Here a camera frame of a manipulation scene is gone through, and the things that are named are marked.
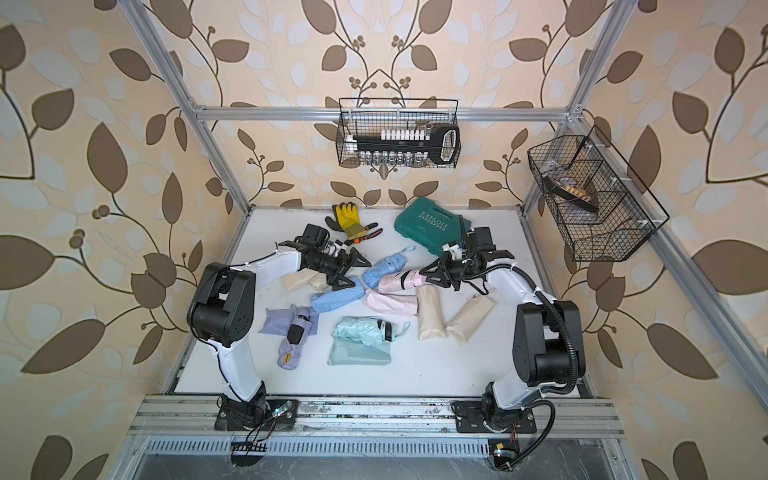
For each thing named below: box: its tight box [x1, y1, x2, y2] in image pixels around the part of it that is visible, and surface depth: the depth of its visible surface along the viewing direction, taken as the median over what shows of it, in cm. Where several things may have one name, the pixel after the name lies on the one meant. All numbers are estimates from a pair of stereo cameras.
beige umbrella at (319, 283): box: [308, 272, 332, 294], surface depth 98 cm
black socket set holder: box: [352, 124, 461, 163], surface depth 86 cm
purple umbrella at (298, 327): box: [277, 304, 312, 370], surface depth 86 cm
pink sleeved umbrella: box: [365, 288, 418, 316], surface depth 93 cm
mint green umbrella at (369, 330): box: [332, 316, 411, 347], surface depth 86 cm
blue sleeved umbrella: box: [311, 276, 365, 313], surface depth 94 cm
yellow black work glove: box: [325, 202, 367, 241], surface depth 117 cm
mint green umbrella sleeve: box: [327, 336, 392, 366], surface depth 86 cm
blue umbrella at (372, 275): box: [362, 246, 416, 289], surface depth 101 cm
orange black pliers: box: [344, 222, 383, 246], surface depth 114 cm
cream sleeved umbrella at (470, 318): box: [446, 295, 496, 346], surface depth 91 cm
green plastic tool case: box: [394, 197, 472, 256], surface depth 111 cm
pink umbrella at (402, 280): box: [379, 270, 426, 294], surface depth 88 cm
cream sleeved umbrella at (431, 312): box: [416, 284, 447, 341], surface depth 93 cm
